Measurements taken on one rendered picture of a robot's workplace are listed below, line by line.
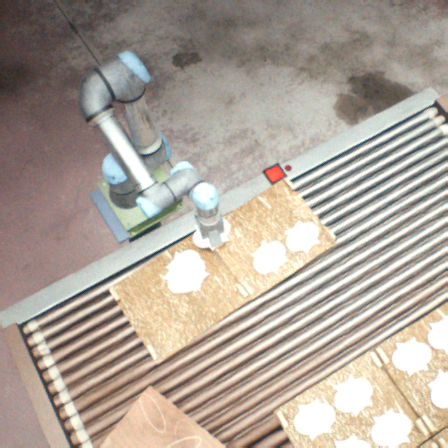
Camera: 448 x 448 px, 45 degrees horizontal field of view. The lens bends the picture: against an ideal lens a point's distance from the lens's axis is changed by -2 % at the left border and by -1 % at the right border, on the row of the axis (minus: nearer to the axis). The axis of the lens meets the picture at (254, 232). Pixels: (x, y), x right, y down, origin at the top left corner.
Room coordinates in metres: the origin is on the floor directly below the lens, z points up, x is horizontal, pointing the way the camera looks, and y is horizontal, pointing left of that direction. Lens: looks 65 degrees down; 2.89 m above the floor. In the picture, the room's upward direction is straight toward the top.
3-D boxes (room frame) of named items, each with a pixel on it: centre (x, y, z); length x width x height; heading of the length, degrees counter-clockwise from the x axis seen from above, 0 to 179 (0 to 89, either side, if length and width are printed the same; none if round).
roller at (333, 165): (1.01, 0.02, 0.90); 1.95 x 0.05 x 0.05; 121
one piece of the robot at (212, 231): (0.81, 0.15, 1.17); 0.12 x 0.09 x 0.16; 20
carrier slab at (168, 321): (0.64, 0.28, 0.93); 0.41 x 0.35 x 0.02; 126
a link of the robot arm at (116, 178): (1.07, 0.50, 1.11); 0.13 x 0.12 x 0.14; 128
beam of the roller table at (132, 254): (1.07, 0.06, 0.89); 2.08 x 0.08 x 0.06; 121
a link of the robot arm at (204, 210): (0.83, 0.16, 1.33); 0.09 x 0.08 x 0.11; 38
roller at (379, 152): (0.96, 0.00, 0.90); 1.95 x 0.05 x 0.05; 121
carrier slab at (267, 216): (0.88, -0.06, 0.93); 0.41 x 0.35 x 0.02; 125
